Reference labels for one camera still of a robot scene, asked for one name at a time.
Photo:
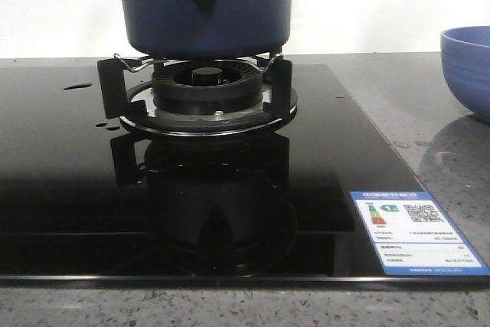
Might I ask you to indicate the dark blue cooking pot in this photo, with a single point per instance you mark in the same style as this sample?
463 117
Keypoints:
206 29

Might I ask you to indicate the blue ceramic bowl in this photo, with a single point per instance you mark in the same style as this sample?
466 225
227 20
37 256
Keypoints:
465 63

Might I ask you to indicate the black gas burner head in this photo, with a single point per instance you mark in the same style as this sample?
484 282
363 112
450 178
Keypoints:
202 87

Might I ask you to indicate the black glass gas cooktop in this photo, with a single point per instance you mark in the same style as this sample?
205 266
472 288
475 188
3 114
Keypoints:
85 203

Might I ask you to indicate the blue energy efficiency label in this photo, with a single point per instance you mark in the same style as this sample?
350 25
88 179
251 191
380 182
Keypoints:
413 236

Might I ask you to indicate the silver wire pot adapter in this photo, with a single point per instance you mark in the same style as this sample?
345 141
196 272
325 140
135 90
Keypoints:
255 61

